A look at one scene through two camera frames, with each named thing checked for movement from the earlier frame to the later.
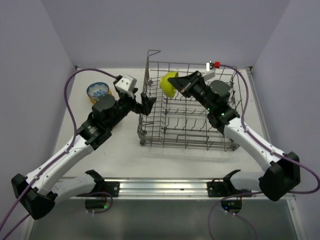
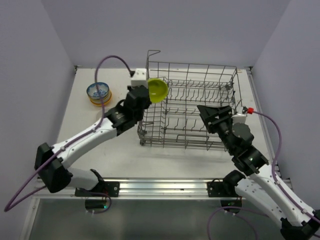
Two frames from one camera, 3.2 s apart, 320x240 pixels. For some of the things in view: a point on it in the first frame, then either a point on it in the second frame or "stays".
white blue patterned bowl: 95,89 stays
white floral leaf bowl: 93,97 stays
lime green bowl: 167,88 to 158,89
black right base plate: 217,189 stays
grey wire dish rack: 182,121 stays
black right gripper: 186,84 to 209,113
